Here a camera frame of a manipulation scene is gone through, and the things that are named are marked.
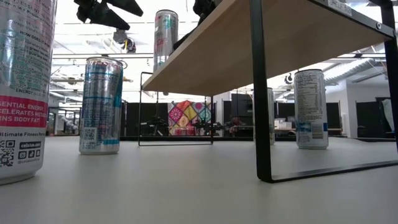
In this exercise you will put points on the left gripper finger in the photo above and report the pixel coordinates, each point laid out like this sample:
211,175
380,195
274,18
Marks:
126,5
109,18

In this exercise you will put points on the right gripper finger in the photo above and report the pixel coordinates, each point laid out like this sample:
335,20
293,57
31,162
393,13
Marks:
190,31

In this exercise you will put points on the Celsius peach vibe can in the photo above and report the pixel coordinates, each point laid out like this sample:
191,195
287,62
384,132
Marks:
21,93
164,40

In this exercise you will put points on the blue silver Red Bull can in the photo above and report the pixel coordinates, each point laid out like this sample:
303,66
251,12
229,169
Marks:
101,109

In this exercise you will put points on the Celsius arctic vibe can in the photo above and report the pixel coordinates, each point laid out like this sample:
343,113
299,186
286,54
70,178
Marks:
311,109

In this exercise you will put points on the black background robot arm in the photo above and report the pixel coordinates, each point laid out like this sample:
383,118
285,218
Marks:
208,126
155,124

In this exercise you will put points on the small white robot arm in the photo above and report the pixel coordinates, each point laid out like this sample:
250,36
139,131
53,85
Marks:
69,123

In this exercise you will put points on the white shelf label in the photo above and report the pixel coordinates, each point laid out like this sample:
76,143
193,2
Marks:
340,7

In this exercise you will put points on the colourful patchwork panel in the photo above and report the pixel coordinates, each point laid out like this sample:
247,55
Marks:
186,116

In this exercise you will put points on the black cabinet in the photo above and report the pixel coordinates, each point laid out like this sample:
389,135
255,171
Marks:
241,105

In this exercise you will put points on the black partition panel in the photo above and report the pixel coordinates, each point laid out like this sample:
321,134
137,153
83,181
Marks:
284,110
147,112
370,119

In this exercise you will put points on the person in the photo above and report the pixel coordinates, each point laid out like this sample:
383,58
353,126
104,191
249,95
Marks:
234,124

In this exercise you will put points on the white box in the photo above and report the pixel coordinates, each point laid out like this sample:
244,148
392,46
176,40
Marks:
284,125

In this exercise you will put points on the wooden desk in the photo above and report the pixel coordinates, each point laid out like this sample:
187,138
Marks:
334,129

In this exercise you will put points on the black overhead camera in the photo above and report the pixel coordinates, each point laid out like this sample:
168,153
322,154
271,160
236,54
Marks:
119,35

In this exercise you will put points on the wooden shelf with black frame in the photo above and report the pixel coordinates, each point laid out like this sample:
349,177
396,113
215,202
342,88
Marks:
248,46

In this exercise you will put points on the black aluminium table frame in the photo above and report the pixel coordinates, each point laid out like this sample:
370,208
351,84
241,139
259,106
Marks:
186,138

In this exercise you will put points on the silver ventilation duct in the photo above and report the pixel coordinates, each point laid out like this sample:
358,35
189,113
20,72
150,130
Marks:
348,72

